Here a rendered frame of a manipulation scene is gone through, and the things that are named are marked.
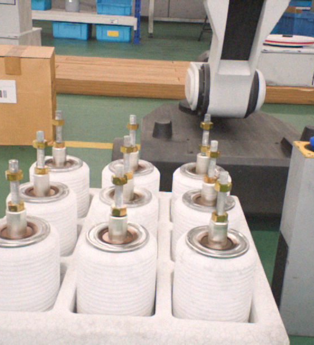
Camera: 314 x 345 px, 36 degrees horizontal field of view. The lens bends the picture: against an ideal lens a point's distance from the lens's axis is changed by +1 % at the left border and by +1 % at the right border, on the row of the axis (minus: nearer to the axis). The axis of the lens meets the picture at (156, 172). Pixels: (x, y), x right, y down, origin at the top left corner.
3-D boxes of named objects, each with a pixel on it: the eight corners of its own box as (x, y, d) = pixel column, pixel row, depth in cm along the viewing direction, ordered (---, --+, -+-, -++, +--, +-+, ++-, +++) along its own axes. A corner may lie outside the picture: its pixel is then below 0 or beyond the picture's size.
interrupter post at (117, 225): (111, 245, 55) (111, 219, 54) (104, 236, 57) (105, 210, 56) (130, 242, 56) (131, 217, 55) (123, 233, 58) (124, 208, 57)
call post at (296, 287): (267, 307, 87) (292, 143, 76) (307, 310, 87) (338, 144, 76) (276, 334, 80) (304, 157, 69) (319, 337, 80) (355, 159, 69)
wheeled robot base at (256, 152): (131, 140, 170) (134, 43, 158) (275, 146, 172) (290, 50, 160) (122, 221, 110) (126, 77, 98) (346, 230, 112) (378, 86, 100)
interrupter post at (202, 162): (198, 169, 80) (200, 151, 79) (211, 173, 79) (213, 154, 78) (192, 174, 78) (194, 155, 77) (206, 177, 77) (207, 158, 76)
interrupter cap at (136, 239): (95, 260, 52) (95, 255, 52) (78, 229, 58) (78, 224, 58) (159, 249, 55) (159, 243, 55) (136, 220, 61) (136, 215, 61)
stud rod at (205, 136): (200, 160, 77) (204, 115, 75) (200, 158, 78) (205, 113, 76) (206, 161, 77) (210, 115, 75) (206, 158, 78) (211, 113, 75)
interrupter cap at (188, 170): (190, 162, 83) (191, 159, 83) (231, 171, 80) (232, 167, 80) (171, 175, 77) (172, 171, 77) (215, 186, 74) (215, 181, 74)
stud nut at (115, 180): (117, 186, 53) (117, 180, 53) (107, 182, 54) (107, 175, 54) (130, 182, 54) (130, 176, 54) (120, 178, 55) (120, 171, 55)
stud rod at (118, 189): (117, 227, 55) (119, 167, 53) (112, 224, 56) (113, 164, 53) (123, 225, 56) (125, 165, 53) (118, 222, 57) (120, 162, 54)
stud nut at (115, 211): (117, 217, 54) (117, 210, 54) (107, 213, 55) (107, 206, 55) (129, 213, 56) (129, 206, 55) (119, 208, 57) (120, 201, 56)
